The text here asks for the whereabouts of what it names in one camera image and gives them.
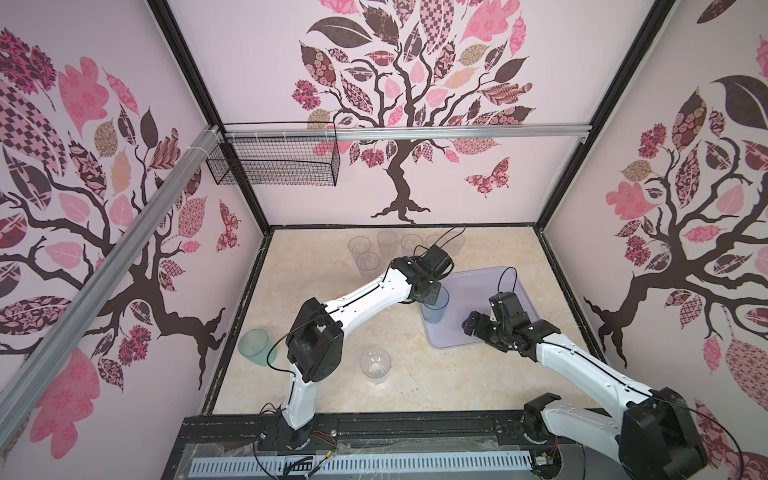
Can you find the white perforated cable duct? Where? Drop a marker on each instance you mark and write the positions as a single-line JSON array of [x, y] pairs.
[[317, 466]]

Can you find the aluminium rail left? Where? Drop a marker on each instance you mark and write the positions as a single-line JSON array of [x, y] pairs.
[[38, 371]]

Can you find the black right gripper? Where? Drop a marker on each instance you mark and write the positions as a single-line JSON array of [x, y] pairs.
[[479, 327]]

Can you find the black left corner post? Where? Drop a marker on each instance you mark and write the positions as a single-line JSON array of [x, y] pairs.
[[171, 31]]

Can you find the clear cup second row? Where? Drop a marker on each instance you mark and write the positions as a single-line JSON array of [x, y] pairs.
[[369, 265]]

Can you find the clear faceted glass tumbler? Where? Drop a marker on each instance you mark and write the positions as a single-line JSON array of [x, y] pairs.
[[409, 243]]

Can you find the black corner frame post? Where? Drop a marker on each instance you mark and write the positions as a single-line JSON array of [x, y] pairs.
[[644, 40]]

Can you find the aluminium rail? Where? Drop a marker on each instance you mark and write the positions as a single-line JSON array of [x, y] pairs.
[[38, 371], [417, 133]]

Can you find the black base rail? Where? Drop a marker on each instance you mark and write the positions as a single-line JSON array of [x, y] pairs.
[[270, 431]]

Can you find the blue ribbed plastic cup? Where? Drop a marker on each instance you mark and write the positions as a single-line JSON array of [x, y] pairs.
[[433, 314]]

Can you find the aluminium rail back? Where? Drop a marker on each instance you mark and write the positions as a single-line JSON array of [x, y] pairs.
[[417, 133]]

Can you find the frosted dimpled clear cup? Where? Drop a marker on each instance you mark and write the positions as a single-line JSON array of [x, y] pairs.
[[454, 245]]

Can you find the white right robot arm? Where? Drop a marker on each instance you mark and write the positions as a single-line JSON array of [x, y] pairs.
[[650, 433]]

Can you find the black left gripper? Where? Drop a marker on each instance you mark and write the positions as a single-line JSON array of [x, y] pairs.
[[431, 296]]

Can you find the teal dimpled plastic cup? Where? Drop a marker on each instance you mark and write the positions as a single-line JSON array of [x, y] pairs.
[[255, 346]]

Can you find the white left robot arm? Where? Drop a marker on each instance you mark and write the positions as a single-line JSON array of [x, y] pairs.
[[316, 339]]

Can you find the clear glass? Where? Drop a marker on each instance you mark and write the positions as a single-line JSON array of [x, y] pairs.
[[375, 365]]

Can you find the lilac plastic tray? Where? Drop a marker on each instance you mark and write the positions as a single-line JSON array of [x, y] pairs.
[[470, 291]]

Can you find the clear cup back row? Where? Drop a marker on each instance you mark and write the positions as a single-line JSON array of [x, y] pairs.
[[388, 244], [358, 245]]

